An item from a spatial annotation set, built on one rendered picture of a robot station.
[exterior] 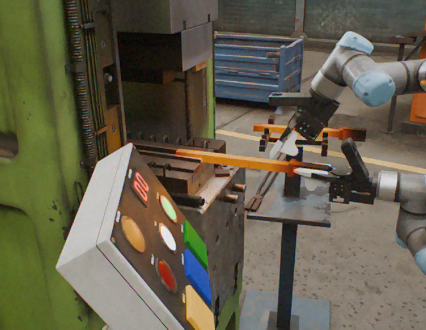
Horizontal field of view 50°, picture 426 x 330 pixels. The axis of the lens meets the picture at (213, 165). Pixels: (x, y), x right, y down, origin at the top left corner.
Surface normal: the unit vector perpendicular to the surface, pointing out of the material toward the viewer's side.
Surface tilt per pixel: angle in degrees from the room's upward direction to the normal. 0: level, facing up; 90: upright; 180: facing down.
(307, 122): 90
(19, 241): 90
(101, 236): 30
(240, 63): 89
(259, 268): 0
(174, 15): 90
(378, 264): 0
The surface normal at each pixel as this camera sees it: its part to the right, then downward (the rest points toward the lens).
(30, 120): -0.36, 0.37
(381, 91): 0.25, 0.65
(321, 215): -0.01, -0.91
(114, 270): 0.07, 0.40
